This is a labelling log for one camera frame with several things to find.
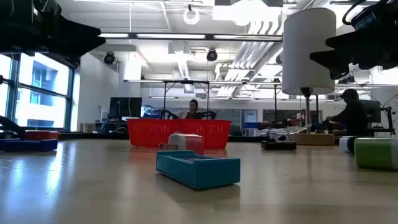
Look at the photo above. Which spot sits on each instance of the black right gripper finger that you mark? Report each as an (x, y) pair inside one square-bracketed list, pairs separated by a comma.
[(339, 53)]

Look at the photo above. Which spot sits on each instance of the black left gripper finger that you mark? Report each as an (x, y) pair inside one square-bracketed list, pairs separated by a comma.
[(81, 37)]

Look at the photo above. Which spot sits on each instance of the green white tape dispenser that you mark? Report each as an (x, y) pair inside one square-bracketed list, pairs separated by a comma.
[(376, 154)]

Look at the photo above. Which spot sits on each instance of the small black item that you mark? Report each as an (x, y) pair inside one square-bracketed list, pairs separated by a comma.
[(278, 146)]

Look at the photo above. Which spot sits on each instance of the blue rectangular box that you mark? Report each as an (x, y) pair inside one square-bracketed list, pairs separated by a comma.
[(31, 145)]

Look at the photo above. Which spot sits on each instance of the pink white tape dispenser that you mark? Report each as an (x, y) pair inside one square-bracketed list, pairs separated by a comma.
[(189, 143)]

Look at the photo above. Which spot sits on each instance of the teal rectangular box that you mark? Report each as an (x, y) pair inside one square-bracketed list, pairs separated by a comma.
[(199, 174)]

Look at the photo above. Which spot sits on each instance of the black background robot arm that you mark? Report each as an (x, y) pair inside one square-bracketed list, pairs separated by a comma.
[(208, 114), (168, 114)]

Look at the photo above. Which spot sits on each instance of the large office window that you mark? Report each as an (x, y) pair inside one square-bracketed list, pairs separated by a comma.
[(43, 77)]

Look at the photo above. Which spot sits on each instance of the round black ceiling speaker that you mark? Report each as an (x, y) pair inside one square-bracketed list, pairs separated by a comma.
[(212, 55), (109, 58)]

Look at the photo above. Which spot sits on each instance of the white cylindrical lamp shade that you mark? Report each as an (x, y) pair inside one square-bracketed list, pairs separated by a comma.
[(301, 49)]

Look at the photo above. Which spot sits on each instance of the black computer monitor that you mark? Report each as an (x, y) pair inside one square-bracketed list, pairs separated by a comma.
[(124, 107), (374, 110)]

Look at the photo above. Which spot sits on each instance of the person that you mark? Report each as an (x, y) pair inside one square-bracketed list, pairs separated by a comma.
[(193, 110), (354, 115)]

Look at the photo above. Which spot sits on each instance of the long ceiling light strip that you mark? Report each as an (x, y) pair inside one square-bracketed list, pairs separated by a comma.
[(171, 36), (149, 81)]

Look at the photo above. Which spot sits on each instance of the small wooden boxes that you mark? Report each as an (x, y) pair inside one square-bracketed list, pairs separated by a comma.
[(87, 128)]

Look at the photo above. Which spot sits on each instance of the blue storage bin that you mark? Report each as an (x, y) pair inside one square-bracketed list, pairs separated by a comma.
[(250, 125)]

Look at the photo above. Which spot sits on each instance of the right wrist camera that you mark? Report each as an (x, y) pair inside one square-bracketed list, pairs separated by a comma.
[(368, 19)]

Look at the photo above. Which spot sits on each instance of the black aluminium table frame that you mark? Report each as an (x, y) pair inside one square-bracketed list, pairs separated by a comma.
[(93, 136)]

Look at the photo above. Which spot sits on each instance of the black background rig frame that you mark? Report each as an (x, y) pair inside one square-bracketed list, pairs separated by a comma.
[(186, 82)]

